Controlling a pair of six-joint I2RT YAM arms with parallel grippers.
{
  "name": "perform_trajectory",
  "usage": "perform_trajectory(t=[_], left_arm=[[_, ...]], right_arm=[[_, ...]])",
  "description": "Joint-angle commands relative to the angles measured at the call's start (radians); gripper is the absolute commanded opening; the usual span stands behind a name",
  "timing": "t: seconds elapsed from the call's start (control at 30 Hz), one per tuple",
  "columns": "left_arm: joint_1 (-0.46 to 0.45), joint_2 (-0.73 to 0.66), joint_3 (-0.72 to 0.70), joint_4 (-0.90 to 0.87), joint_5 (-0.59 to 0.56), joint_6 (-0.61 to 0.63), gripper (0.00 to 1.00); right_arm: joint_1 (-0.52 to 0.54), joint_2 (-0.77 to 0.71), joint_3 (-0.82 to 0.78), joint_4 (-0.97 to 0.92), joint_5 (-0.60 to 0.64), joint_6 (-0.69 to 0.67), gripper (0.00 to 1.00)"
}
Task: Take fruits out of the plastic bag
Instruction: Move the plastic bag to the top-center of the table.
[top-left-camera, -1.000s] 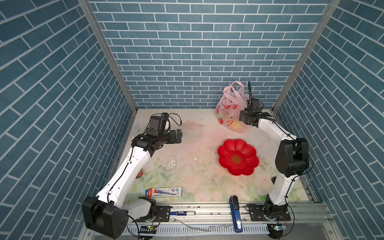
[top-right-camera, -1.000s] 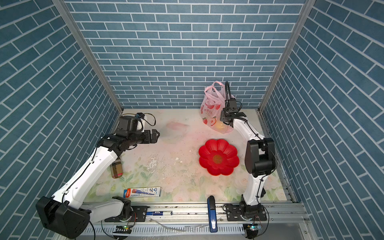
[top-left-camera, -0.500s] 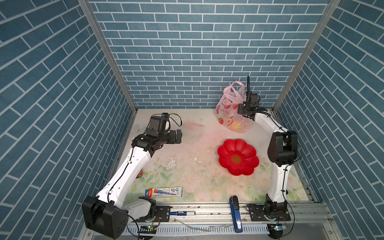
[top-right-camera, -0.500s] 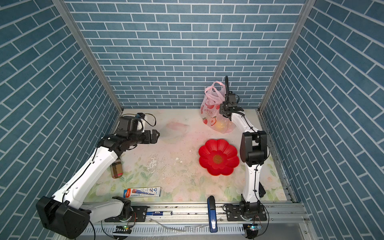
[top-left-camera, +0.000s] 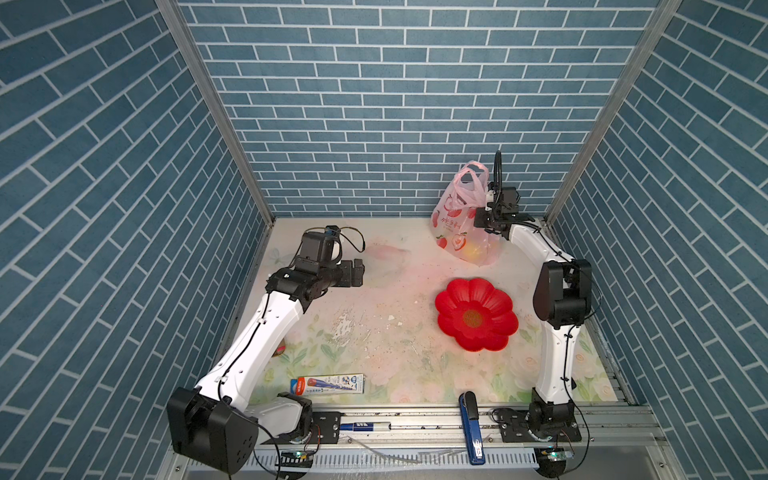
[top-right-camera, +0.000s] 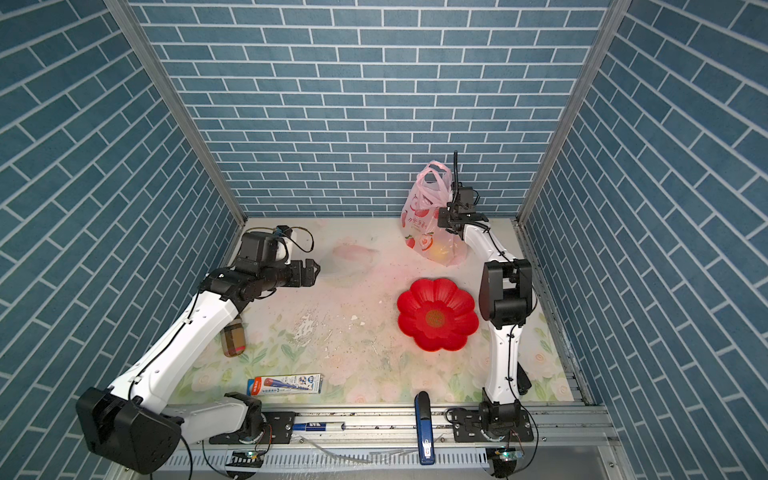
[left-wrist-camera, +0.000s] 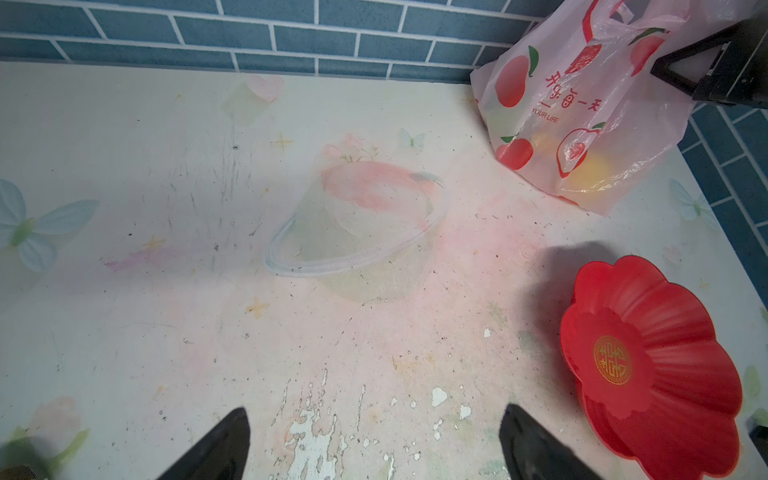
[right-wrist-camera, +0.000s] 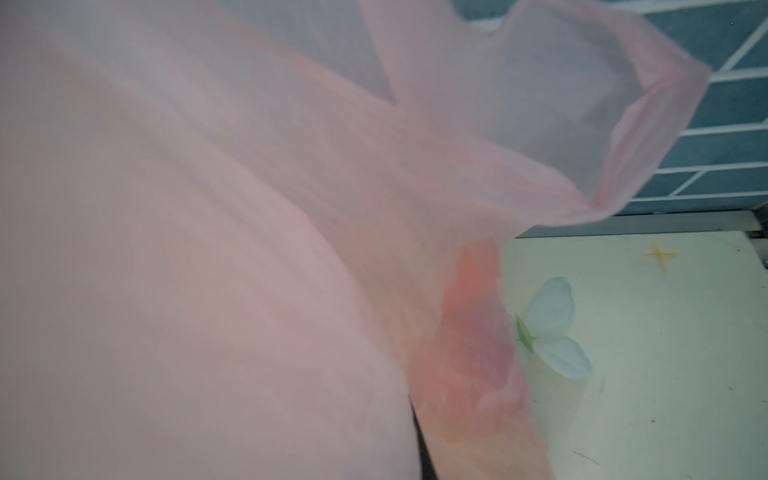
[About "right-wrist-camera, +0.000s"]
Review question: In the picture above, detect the pink plastic fruit bag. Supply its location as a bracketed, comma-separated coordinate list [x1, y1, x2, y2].
[1, 1, 710, 479]

